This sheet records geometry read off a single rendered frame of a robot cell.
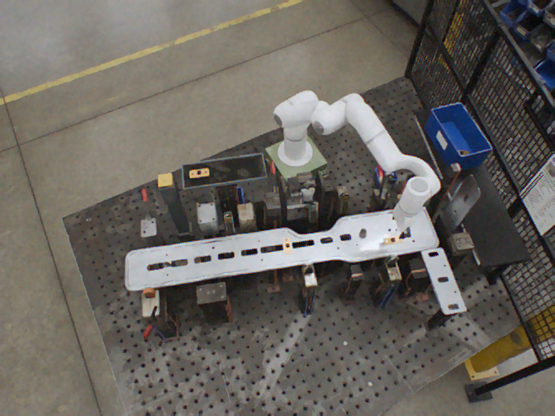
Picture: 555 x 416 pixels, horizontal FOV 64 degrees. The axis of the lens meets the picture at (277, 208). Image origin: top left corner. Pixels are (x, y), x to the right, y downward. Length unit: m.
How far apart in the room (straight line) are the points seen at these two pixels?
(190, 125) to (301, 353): 2.25
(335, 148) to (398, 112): 0.50
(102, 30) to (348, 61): 2.35
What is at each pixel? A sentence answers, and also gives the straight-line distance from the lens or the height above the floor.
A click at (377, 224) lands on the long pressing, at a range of 2.07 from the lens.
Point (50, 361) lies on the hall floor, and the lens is 3.15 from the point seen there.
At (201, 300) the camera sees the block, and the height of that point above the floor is 1.03.
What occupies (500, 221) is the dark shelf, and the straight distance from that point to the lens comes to 2.22.
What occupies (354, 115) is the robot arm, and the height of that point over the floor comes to 1.54.
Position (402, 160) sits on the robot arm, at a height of 1.46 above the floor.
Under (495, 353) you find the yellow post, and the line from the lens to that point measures 2.75.
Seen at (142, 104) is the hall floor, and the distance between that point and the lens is 4.02.
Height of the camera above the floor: 2.77
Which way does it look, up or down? 59 degrees down
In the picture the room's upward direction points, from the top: straight up
